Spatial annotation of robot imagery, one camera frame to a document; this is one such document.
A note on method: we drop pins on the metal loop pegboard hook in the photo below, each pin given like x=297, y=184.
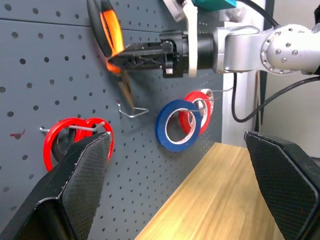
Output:
x=132, y=111

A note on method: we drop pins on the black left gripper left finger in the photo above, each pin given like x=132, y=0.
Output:
x=75, y=180

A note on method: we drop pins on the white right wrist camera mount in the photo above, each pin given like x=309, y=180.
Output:
x=192, y=37

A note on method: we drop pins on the orange black needle-nose pliers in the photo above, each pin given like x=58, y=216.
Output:
x=110, y=32

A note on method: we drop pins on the straight metal pegboard hook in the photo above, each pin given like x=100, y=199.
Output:
x=212, y=98
x=75, y=127

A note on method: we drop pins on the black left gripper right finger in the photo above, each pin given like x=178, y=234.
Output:
x=287, y=185

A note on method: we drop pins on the red tape roll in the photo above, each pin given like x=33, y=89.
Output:
x=110, y=132
x=192, y=96
x=48, y=150

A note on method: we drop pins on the teal box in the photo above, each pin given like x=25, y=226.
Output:
x=215, y=4

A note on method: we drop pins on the grey perforated pegboard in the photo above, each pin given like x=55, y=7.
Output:
x=62, y=82

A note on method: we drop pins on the blue tape roll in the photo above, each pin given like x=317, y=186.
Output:
x=162, y=125

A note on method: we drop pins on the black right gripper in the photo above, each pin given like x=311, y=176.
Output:
x=176, y=53

